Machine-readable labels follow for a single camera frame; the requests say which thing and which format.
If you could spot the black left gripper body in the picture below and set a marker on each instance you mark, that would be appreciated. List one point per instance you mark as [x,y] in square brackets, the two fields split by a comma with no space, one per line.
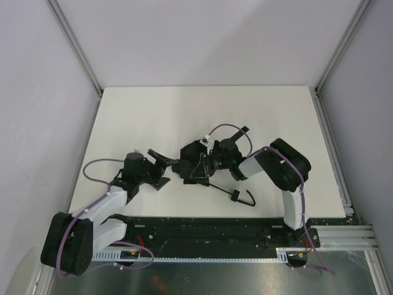
[158,171]

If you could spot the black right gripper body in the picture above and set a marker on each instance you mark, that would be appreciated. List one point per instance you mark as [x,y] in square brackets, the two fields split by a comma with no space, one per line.
[194,161]

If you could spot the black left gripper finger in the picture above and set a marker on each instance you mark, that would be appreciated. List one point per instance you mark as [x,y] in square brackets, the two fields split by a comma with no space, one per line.
[160,183]
[161,160]

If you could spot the black folding umbrella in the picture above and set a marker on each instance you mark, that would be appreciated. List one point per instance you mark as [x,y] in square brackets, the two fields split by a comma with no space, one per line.
[190,166]

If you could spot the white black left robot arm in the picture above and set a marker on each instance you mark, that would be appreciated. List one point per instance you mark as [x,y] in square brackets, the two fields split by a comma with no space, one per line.
[74,238]

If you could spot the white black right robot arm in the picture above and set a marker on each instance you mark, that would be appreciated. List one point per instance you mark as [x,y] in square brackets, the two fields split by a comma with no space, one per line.
[285,166]

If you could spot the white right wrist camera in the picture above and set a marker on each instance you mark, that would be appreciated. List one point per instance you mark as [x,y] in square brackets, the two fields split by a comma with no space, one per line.
[205,141]

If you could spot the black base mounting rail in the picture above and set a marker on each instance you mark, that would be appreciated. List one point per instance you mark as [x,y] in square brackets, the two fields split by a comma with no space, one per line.
[217,238]

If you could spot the grey slotted cable duct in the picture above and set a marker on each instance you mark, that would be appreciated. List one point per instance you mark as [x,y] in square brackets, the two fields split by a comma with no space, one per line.
[280,255]

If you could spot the aluminium frame side rail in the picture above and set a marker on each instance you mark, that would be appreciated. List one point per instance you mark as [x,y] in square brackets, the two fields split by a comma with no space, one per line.
[347,233]

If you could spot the left aluminium frame post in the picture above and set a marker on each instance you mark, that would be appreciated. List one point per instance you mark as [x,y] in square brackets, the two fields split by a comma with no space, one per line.
[71,38]

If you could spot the aluminium frame post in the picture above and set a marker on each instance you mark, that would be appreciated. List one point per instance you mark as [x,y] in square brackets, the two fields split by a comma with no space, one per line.
[71,38]
[348,35]

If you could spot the right aluminium frame post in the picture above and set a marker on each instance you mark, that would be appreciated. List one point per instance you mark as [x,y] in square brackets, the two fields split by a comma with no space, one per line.
[348,35]

